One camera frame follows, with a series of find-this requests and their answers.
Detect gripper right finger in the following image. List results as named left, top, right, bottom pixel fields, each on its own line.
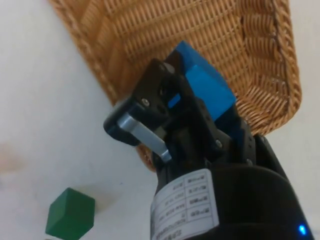
left=224, top=107, right=287, bottom=181

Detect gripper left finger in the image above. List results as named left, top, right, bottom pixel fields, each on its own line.
left=103, top=50, right=231, bottom=165

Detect blue cube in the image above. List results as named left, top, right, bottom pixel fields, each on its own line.
left=163, top=39, right=237, bottom=141

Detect wicker basket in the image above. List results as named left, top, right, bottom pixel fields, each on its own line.
left=48, top=0, right=303, bottom=173

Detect green cube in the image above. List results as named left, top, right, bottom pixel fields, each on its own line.
left=44, top=187, right=96, bottom=238

